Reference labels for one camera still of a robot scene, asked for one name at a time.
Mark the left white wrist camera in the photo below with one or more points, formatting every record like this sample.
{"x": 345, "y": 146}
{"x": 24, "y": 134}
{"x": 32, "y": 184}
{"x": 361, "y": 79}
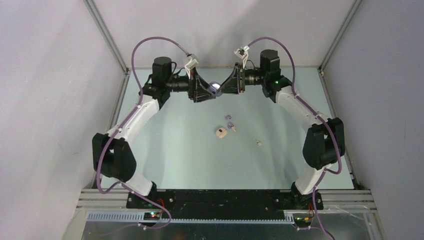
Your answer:
{"x": 190, "y": 63}

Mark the grey slotted cable duct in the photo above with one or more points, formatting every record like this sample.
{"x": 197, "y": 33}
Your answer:
{"x": 145, "y": 217}

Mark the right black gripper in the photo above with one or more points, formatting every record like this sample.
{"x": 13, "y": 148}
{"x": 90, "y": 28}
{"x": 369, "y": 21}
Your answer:
{"x": 234, "y": 83}

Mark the beige earbud charging case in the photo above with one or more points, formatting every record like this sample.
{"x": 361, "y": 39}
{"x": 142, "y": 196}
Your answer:
{"x": 221, "y": 132}

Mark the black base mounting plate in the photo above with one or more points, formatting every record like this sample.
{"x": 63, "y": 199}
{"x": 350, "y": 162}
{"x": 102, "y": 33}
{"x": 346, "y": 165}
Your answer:
{"x": 261, "y": 204}

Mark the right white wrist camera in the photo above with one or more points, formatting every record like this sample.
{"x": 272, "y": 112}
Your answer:
{"x": 243, "y": 54}

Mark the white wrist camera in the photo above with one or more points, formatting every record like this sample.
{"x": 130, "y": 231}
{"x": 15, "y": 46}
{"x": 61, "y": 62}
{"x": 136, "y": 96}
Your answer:
{"x": 190, "y": 63}
{"x": 243, "y": 54}

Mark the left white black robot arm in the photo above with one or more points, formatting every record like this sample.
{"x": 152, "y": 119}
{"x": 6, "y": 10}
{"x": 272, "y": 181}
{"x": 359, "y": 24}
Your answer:
{"x": 112, "y": 153}

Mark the aluminium frame rail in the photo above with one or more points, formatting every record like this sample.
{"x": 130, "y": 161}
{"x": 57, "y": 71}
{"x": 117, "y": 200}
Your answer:
{"x": 336, "y": 200}

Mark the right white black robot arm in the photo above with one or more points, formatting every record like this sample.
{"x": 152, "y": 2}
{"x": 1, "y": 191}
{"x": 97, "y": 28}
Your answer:
{"x": 324, "y": 143}

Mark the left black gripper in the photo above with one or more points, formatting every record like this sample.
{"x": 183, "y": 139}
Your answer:
{"x": 200, "y": 93}

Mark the purple earbud charging case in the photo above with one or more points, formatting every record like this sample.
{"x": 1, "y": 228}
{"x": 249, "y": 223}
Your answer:
{"x": 213, "y": 87}

